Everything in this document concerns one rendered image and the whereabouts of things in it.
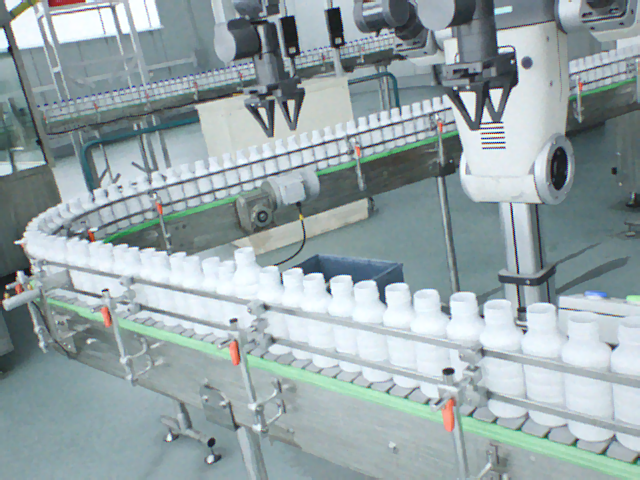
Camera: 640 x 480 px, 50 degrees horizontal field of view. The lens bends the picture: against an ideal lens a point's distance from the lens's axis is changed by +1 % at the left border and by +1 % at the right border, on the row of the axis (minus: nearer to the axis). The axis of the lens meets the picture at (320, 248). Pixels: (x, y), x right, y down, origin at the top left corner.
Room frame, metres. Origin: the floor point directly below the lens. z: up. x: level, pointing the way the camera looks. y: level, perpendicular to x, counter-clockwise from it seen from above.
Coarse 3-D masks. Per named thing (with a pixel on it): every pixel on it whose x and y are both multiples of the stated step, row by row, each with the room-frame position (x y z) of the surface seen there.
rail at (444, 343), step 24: (48, 264) 1.81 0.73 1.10; (72, 288) 1.73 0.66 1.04; (168, 288) 1.40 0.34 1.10; (168, 312) 1.41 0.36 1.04; (288, 312) 1.13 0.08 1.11; (408, 336) 0.94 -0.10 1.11; (432, 336) 0.91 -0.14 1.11; (360, 360) 1.02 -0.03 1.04; (528, 360) 0.80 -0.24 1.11; (552, 360) 0.78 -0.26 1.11; (624, 384) 0.71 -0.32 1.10; (528, 408) 0.80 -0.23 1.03; (552, 408) 0.78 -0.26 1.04; (624, 432) 0.71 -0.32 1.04
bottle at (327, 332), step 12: (312, 276) 1.13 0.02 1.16; (312, 288) 1.10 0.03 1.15; (324, 288) 1.11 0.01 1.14; (312, 300) 1.10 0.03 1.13; (324, 300) 1.10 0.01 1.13; (312, 312) 1.09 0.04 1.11; (324, 312) 1.09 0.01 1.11; (312, 324) 1.09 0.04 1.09; (324, 324) 1.09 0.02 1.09; (312, 336) 1.10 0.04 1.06; (324, 336) 1.09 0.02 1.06; (324, 348) 1.09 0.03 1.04; (312, 360) 1.11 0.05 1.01; (324, 360) 1.09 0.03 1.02; (336, 360) 1.09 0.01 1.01
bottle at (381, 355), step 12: (360, 288) 1.05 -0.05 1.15; (372, 288) 1.02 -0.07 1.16; (360, 300) 1.02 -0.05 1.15; (372, 300) 1.02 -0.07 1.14; (360, 312) 1.02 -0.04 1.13; (372, 312) 1.01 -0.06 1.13; (384, 312) 1.01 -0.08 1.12; (384, 324) 1.01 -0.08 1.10; (360, 336) 1.02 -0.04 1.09; (372, 336) 1.01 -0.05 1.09; (384, 336) 1.01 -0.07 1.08; (360, 348) 1.02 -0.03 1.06; (372, 348) 1.01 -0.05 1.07; (384, 348) 1.01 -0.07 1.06; (372, 360) 1.01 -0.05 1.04; (384, 360) 1.01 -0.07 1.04; (372, 372) 1.01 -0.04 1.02; (384, 372) 1.00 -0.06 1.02
